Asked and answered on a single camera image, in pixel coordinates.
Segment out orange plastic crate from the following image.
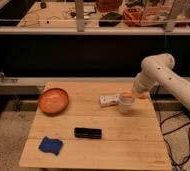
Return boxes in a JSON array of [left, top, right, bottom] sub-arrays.
[[123, 7, 142, 27]]

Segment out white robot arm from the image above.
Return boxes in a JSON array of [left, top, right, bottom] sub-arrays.
[[100, 53, 190, 111]]

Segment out background wooden workbench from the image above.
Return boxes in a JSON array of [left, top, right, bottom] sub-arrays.
[[16, 1, 190, 29]]

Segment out orange ceramic bowl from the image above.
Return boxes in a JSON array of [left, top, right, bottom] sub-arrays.
[[38, 88, 69, 116]]

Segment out orange pepper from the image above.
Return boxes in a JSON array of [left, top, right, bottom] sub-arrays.
[[122, 93, 133, 98]]

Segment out black rectangular block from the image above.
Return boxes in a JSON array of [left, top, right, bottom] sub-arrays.
[[74, 128, 102, 139]]

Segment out black floor cables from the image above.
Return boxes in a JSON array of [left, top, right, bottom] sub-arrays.
[[152, 87, 190, 171]]

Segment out grey metal ledge beam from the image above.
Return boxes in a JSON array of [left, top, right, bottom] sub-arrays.
[[0, 77, 134, 95]]

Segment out blue sponge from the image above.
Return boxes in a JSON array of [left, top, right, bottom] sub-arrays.
[[38, 136, 63, 155]]

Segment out black object on workbench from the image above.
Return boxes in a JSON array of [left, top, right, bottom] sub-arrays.
[[99, 12, 122, 27]]

